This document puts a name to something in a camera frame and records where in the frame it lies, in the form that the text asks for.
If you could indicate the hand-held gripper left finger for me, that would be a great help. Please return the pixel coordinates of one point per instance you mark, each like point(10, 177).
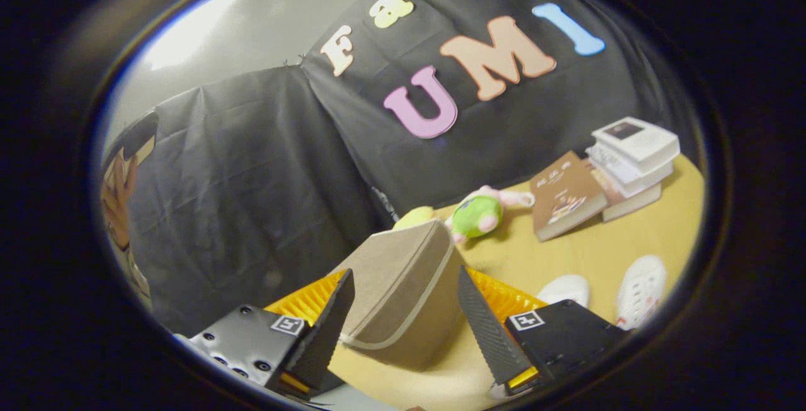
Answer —
point(327, 329)

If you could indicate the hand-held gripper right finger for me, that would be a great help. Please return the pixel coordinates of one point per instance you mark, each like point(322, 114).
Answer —
point(488, 329)

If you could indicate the white canvas shoe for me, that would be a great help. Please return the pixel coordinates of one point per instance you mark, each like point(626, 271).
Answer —
point(642, 290)
point(568, 289)

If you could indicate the beige fabric storage box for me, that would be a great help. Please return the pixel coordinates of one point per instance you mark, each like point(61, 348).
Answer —
point(403, 279)

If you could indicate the green and pink plush toy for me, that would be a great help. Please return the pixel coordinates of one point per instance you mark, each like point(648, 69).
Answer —
point(478, 214)

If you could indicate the yellow plush toy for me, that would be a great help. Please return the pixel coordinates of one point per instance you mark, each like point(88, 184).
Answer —
point(413, 216)

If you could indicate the brown cover book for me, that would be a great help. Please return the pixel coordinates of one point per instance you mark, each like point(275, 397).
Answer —
point(563, 197)

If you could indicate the black backdrop cloth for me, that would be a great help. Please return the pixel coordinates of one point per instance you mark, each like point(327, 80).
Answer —
point(264, 165)

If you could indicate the tan cover book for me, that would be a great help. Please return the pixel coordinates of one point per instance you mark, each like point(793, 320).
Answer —
point(630, 204)

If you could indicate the thin white book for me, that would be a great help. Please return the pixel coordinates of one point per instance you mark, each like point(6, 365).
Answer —
point(623, 175)

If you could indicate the thick white book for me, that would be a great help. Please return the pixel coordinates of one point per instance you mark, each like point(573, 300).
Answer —
point(636, 140)

